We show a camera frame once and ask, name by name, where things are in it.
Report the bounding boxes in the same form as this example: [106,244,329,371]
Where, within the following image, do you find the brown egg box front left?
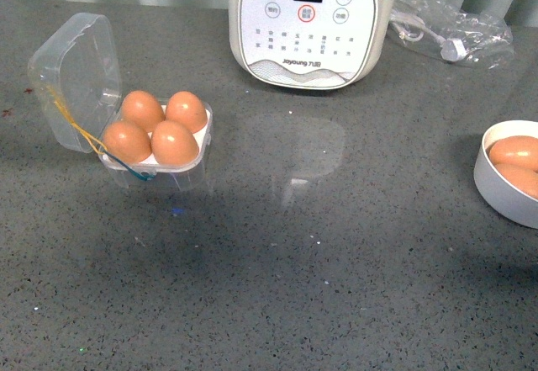
[103,120,151,163]

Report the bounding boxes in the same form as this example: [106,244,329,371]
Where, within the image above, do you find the brown egg bowl front right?
[494,163,537,199]

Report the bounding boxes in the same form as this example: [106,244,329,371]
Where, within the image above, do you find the brown egg box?
[165,91,208,134]
[103,120,151,163]
[151,120,199,166]
[121,90,165,133]

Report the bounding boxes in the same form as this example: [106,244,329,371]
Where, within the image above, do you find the white round bowl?
[473,120,537,229]

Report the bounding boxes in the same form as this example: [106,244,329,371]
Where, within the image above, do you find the clear plastic egg box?
[28,13,213,191]

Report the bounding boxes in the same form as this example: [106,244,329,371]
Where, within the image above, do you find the brown egg bowl front left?
[488,135,537,172]

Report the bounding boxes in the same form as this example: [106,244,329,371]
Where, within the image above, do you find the clear plastic bag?
[388,0,514,69]

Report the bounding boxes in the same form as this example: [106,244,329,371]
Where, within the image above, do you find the brown egg box back right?
[165,91,208,134]

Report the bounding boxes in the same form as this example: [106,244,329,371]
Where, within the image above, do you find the white Joyoung blender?
[228,0,394,90]

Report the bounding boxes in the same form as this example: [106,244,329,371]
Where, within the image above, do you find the brown egg box front right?
[151,120,199,166]

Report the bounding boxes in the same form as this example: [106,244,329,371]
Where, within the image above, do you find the brown egg box back left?
[121,90,165,133]

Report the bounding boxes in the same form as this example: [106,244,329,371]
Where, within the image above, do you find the yellow blue string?
[45,84,152,182]

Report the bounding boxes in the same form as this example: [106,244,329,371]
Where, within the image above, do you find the brown egg bowl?
[488,135,537,172]
[494,163,537,199]

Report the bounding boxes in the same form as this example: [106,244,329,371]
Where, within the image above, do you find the white power cable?
[388,8,467,62]

